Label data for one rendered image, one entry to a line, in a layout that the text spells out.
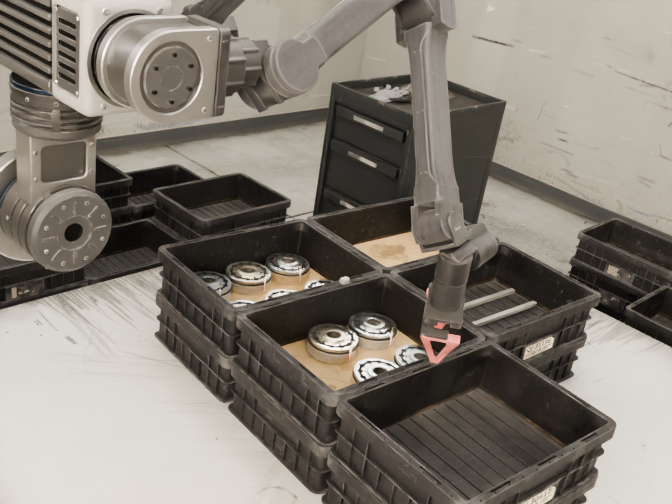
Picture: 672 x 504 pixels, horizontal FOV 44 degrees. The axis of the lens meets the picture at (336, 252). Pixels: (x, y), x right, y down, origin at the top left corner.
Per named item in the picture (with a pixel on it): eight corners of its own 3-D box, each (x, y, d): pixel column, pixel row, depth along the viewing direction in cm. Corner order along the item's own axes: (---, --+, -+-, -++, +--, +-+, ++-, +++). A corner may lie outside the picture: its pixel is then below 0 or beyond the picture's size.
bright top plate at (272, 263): (280, 277, 187) (280, 275, 186) (258, 258, 194) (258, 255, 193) (317, 270, 192) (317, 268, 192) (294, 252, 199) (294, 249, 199)
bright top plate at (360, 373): (381, 398, 151) (382, 395, 151) (342, 371, 157) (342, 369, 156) (416, 380, 158) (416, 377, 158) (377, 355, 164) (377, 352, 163)
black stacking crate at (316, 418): (323, 454, 142) (332, 400, 137) (228, 365, 161) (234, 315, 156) (475, 388, 166) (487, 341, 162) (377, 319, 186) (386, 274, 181)
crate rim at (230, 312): (231, 323, 157) (232, 312, 156) (154, 256, 176) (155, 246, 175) (384, 281, 182) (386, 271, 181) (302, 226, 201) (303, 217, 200)
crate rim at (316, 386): (331, 409, 137) (333, 397, 136) (231, 323, 157) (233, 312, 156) (486, 349, 162) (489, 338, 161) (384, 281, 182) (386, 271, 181)
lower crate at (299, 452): (314, 503, 146) (323, 450, 141) (222, 411, 166) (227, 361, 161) (464, 432, 171) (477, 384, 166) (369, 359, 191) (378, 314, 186)
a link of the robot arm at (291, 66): (381, -40, 147) (423, -64, 139) (418, 28, 151) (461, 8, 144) (224, 74, 120) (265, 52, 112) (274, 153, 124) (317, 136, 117)
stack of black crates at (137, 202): (130, 289, 312) (134, 207, 297) (89, 257, 330) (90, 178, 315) (215, 265, 339) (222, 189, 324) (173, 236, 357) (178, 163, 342)
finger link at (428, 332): (454, 348, 150) (464, 308, 145) (452, 374, 145) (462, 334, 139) (417, 341, 151) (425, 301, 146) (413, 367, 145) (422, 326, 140)
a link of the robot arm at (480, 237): (407, 224, 141) (446, 215, 135) (445, 200, 149) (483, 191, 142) (433, 287, 143) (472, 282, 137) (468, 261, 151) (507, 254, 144)
